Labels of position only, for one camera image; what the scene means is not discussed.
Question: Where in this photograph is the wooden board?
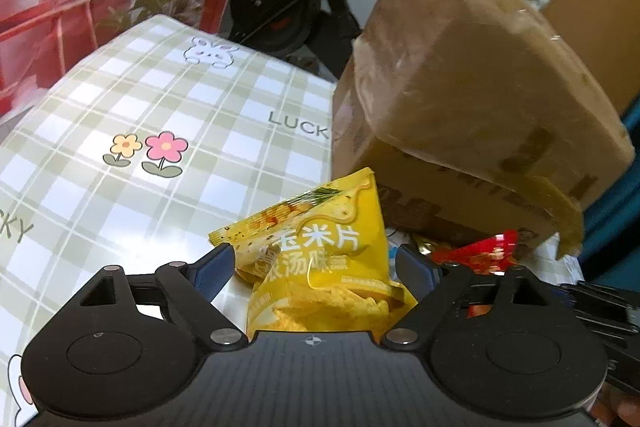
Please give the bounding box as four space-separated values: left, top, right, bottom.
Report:
542 0 640 118

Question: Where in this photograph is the brown cardboard box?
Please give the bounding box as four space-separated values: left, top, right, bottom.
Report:
331 0 637 258

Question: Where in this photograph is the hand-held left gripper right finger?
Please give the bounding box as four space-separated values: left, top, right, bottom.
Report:
381 243 552 352

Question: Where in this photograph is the gold wrapped candy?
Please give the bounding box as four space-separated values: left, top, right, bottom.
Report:
411 234 441 258

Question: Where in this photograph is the red snack packet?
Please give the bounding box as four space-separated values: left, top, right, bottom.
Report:
431 230 520 278

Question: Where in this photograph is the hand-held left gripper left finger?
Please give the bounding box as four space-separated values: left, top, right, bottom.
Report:
75 243 250 354

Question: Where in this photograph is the yellow corn chip bag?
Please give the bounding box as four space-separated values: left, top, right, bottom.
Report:
208 167 419 341

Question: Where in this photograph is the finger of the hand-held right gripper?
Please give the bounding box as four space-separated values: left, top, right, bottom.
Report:
556 281 640 350

